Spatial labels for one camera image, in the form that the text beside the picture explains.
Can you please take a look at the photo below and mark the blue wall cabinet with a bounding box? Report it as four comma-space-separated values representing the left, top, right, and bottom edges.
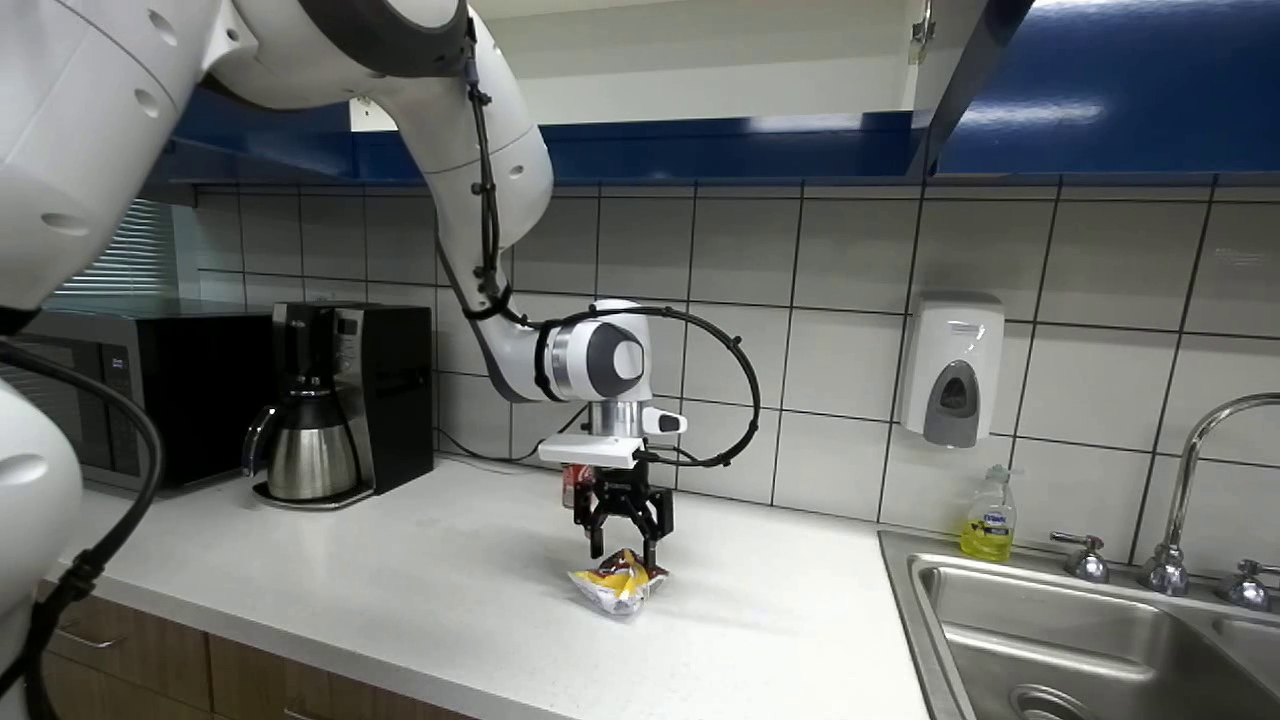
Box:
143, 0, 1280, 193

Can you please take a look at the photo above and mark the white wall soap dispenser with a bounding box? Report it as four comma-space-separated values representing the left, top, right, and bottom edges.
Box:
900, 295, 1003, 449

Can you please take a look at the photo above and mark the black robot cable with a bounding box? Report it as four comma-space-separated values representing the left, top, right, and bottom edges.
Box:
456, 51, 769, 470

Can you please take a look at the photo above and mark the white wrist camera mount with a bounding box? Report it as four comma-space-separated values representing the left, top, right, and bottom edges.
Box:
537, 400, 686, 467

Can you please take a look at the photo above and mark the wooden base cabinet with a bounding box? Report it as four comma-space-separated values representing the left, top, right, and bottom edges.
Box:
43, 601, 463, 720

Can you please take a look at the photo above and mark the black coffee maker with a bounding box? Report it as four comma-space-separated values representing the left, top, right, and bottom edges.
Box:
244, 303, 437, 508

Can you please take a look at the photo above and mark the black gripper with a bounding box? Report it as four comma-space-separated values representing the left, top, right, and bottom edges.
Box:
562, 463, 670, 566

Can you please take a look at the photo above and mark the chrome sink faucet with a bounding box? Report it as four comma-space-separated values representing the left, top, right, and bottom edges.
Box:
1047, 389, 1280, 610

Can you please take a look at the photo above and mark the yellow dish soap bottle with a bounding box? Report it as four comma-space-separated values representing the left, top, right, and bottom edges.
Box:
955, 463, 1017, 558

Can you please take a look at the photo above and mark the yellow snack packet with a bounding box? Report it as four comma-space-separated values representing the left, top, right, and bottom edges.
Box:
572, 549, 667, 617

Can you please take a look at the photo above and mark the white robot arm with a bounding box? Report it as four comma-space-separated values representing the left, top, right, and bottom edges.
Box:
0, 0, 648, 400

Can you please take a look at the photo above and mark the black microwave oven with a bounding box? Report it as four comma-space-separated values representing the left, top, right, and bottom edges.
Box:
3, 311, 275, 488

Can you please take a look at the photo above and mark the stainless steel sink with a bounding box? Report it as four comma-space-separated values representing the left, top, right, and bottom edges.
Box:
879, 530, 1280, 720

